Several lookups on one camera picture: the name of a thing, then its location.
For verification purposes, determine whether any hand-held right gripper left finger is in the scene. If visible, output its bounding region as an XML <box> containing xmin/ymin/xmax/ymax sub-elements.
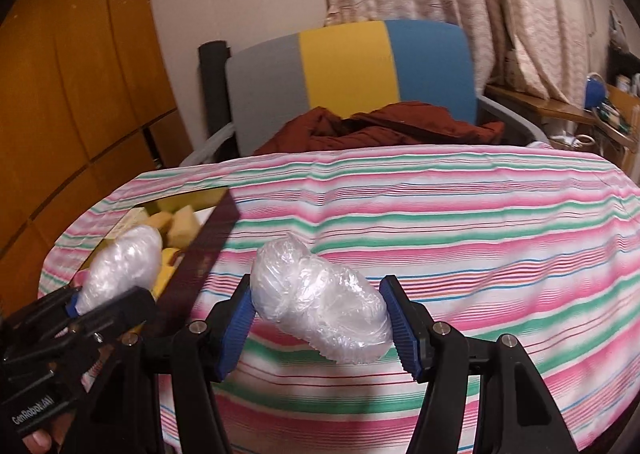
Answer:
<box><xmin>75</xmin><ymin>274</ymin><xmax>258</xmax><ymax>454</ymax></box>

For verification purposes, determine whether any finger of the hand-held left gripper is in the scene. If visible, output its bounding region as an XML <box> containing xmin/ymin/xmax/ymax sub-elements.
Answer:
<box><xmin>50</xmin><ymin>286</ymin><xmax>159</xmax><ymax>351</ymax></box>
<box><xmin>0</xmin><ymin>284</ymin><xmax>86</xmax><ymax>341</ymax></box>

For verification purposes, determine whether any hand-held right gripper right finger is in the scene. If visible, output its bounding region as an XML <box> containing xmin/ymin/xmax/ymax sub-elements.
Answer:
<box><xmin>378</xmin><ymin>275</ymin><xmax>566</xmax><ymax>454</ymax></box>

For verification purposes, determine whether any clear plastic bag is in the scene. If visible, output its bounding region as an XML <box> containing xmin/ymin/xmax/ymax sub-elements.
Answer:
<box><xmin>77</xmin><ymin>225</ymin><xmax>163</xmax><ymax>315</ymax></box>
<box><xmin>249</xmin><ymin>234</ymin><xmax>393</xmax><ymax>366</ymax></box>

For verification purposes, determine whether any yellow snack packet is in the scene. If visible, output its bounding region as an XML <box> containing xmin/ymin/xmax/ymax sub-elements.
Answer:
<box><xmin>150</xmin><ymin>249</ymin><xmax>181</xmax><ymax>296</ymax></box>

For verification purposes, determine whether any gold tin box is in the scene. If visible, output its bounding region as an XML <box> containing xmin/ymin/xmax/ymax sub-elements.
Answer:
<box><xmin>72</xmin><ymin>186</ymin><xmax>241</xmax><ymax>340</ymax></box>

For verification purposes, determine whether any small tan sponge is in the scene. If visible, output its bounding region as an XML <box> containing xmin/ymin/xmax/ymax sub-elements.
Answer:
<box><xmin>145</xmin><ymin>211</ymin><xmax>173</xmax><ymax>236</ymax></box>

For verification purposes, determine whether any large tan sponge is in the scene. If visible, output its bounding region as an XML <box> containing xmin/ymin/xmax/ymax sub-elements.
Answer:
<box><xmin>167</xmin><ymin>205</ymin><xmax>201</xmax><ymax>247</ymax></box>

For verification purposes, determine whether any person's left hand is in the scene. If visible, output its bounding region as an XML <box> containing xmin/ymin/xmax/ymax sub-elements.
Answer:
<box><xmin>20</xmin><ymin>426</ymin><xmax>71</xmax><ymax>454</ymax></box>

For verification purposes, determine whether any pink green striped tablecloth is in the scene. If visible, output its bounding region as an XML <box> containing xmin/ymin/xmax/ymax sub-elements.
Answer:
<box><xmin>37</xmin><ymin>141</ymin><xmax>640</xmax><ymax>454</ymax></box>

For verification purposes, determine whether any white foam wrapped bar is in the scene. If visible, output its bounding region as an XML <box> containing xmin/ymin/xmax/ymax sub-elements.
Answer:
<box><xmin>179</xmin><ymin>124</ymin><xmax>236</xmax><ymax>167</ymax></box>

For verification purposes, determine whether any red-brown padded jacket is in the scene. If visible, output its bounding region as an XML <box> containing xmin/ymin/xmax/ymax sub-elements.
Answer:
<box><xmin>254</xmin><ymin>101</ymin><xmax>506</xmax><ymax>156</ymax></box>

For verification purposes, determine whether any wooden wardrobe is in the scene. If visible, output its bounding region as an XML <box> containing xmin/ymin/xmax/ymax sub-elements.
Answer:
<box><xmin>0</xmin><ymin>0</ymin><xmax>193</xmax><ymax>280</ymax></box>

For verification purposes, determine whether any black rolled mat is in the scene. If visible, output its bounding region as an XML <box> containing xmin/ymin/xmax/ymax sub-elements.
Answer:
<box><xmin>198</xmin><ymin>40</ymin><xmax>238</xmax><ymax>160</ymax></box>

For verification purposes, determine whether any wooden bench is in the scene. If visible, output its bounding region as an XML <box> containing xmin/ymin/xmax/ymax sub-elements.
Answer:
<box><xmin>485</xmin><ymin>84</ymin><xmax>640</xmax><ymax>155</ymax></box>

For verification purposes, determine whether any grey yellow blue chair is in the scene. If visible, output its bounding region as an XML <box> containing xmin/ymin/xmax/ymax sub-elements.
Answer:
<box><xmin>227</xmin><ymin>20</ymin><xmax>551</xmax><ymax>157</ymax></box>

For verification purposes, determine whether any cardboard box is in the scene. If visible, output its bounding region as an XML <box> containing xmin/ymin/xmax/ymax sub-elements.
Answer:
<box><xmin>502</xmin><ymin>51</ymin><xmax>526</xmax><ymax>85</ymax></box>

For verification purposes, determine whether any blue rounded plastic item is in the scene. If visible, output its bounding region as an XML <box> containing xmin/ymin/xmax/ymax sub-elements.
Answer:
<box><xmin>584</xmin><ymin>73</ymin><xmax>608</xmax><ymax>110</ymax></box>

